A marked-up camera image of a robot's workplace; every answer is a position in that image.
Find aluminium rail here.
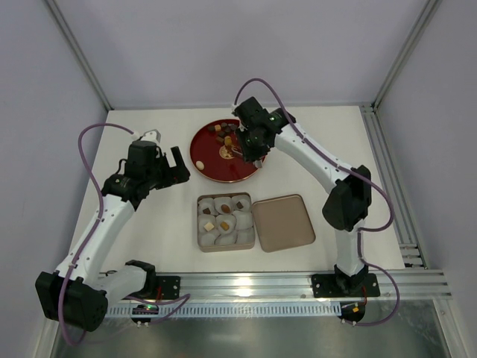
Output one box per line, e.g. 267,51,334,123
177,269,452,301
360,104,428,269

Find white paper cup top left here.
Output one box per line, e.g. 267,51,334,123
198,198,217,216

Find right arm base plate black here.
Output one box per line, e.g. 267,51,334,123
311,273,381,298

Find white paper cup middle left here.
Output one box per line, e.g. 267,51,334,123
198,215,216,233

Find aluminium rail front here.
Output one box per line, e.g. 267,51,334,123
177,269,452,301

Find round mount black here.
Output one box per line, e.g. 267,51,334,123
131,304,159,327
338,302,366,325

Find aluminium frame post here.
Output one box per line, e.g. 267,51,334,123
372,0,443,111
42,0,113,112

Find white paper cup bottom middle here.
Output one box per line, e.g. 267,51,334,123
214,231,237,246

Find perforated cable duct strip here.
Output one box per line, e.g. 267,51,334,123
106,301,341,318

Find white paper cup middle right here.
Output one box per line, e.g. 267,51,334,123
233,211,253,231

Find white paper cup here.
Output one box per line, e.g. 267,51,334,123
214,197,234,215
198,229,220,248
232,195,252,213
214,231,237,246
233,211,253,231
198,215,216,233
236,228,255,246
216,215,236,234
198,198,217,216

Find gold square tin box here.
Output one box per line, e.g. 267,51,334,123
196,192,256,253

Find white paper cup centre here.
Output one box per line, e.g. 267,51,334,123
216,215,236,234

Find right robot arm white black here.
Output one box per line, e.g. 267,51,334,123
232,97,371,295

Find aluminium rail right side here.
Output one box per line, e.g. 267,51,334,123
360,104,428,269

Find white paper cup bottom left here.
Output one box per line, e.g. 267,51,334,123
198,229,220,248

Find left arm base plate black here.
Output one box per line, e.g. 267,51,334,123
153,275,181,301

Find aluminium frame post right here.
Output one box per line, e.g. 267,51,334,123
372,0,443,111

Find purple cable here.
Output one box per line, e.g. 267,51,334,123
233,78,402,328
55,125,191,346

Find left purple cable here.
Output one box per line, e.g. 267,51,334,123
55,125,191,346

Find white paper cup top right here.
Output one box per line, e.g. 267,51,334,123
232,195,252,213

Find right round mount black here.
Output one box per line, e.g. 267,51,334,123
338,302,366,325

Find gold tin lid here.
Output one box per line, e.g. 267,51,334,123
252,194,316,253

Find white square chocolate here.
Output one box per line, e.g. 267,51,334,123
204,222,214,231

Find round red tray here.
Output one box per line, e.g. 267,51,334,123
189,119,258,183

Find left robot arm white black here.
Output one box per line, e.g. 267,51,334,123
35,139,190,332

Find left round mount black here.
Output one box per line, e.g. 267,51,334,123
131,304,159,327

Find white paper cup top middle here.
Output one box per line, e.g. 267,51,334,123
214,197,234,215

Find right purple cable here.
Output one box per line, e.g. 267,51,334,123
233,78,402,328

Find metal tongs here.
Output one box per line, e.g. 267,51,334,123
228,145,263,169

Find aluminium frame post left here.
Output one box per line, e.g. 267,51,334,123
42,0,113,112

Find white paper cup bottom right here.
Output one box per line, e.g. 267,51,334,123
236,228,255,246

